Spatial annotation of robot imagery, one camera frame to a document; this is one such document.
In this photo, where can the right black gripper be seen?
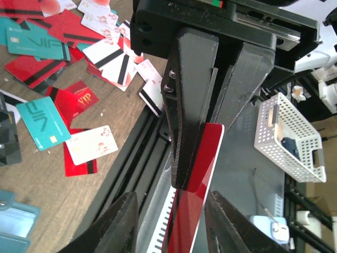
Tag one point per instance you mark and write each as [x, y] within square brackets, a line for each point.
[242, 42]

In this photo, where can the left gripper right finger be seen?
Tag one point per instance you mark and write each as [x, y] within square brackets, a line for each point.
[230, 231]

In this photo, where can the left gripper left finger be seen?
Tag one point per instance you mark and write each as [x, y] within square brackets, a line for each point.
[115, 231]

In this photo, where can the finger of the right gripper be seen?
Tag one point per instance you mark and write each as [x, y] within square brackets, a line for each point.
[187, 86]

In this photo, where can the red glossy card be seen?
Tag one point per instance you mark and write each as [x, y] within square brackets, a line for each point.
[187, 206]

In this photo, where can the blue leather card holder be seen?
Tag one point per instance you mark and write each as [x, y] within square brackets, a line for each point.
[17, 221]

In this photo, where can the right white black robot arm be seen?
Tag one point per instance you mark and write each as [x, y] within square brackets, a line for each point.
[324, 12]

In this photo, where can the white striped card edge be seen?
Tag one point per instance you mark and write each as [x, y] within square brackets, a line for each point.
[152, 96]

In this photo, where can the red card front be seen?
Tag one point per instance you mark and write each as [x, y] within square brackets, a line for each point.
[71, 169]

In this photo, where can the white striped card right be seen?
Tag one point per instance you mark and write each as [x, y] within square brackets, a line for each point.
[103, 52]

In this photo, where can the white floral card front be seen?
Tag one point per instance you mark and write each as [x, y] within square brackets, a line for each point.
[91, 144]

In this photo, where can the red gold VIP card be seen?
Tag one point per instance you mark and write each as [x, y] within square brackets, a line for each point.
[72, 101]

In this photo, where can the teal VIP card centre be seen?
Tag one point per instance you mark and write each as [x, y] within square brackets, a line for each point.
[44, 123]

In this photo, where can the black VIP card centre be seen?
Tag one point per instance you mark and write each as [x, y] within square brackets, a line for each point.
[10, 148]

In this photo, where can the white perforated plastic basket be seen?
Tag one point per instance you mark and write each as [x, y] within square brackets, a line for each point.
[289, 140]

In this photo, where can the light blue slotted cable duct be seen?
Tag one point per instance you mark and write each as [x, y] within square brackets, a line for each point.
[158, 235]

